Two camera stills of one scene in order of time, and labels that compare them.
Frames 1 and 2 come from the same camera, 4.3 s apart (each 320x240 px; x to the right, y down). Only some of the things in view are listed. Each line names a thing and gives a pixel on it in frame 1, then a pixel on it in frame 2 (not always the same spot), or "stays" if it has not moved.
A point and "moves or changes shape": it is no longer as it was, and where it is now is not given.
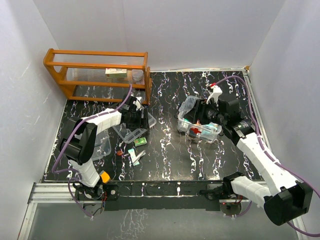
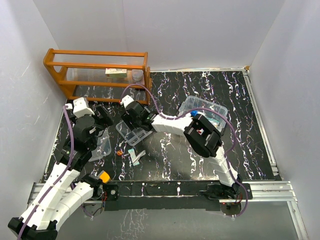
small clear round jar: x=137 y=74 stays
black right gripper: x=197 y=111 to x=127 y=118
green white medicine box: x=116 y=72 stays
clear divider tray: x=128 y=135 moves or changes shape
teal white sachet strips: x=135 y=159 stays
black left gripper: x=216 y=191 stays
